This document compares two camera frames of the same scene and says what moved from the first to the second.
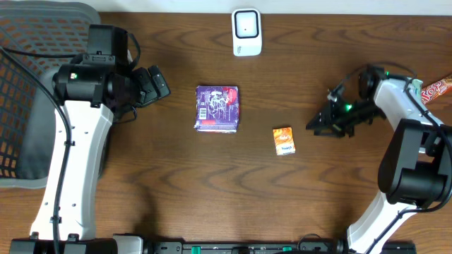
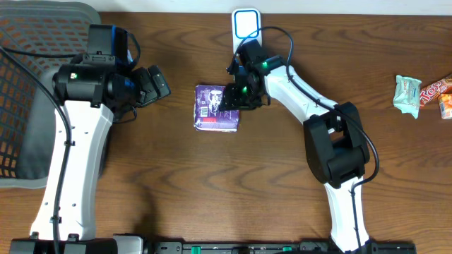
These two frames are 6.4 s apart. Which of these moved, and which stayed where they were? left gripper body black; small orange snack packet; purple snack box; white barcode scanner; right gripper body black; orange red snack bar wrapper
Moved: right gripper body black; small orange snack packet
Stayed: purple snack box; orange red snack bar wrapper; white barcode scanner; left gripper body black
